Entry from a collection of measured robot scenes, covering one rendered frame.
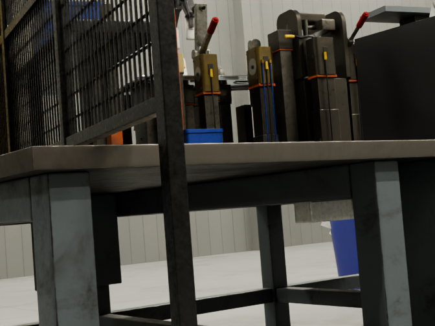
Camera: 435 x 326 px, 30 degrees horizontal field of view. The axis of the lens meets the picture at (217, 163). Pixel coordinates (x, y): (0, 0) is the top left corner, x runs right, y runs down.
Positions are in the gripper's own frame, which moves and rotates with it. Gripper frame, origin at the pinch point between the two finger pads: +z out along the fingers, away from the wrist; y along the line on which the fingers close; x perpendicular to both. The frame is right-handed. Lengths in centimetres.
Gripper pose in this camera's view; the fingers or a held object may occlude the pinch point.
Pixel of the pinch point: (182, 41)
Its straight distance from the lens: 268.2
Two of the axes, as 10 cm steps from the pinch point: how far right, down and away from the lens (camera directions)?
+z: 0.8, 10.0, -0.6
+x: -9.1, 0.5, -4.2
